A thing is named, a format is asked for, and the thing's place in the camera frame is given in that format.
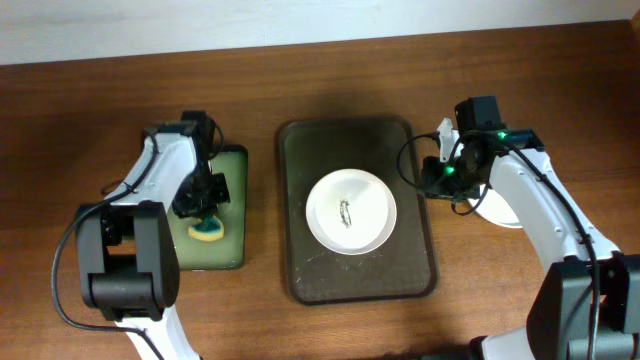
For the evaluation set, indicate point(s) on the black soapy water tray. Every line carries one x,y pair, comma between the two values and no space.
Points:
228,252

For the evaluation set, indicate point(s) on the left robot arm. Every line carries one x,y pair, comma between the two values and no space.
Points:
128,265

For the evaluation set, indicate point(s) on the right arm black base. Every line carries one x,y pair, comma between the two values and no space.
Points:
508,346

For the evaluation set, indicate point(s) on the brown serving tray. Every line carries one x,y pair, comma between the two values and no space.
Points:
405,265

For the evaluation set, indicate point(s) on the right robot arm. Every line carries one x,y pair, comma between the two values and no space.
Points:
588,304

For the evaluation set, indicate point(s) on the yellow green sponge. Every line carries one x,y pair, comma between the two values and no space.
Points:
208,229

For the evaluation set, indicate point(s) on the white plate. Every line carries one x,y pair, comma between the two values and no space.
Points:
494,209
351,212

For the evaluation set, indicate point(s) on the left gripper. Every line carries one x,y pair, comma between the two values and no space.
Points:
198,203

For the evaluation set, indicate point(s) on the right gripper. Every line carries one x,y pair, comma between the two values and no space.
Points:
432,181

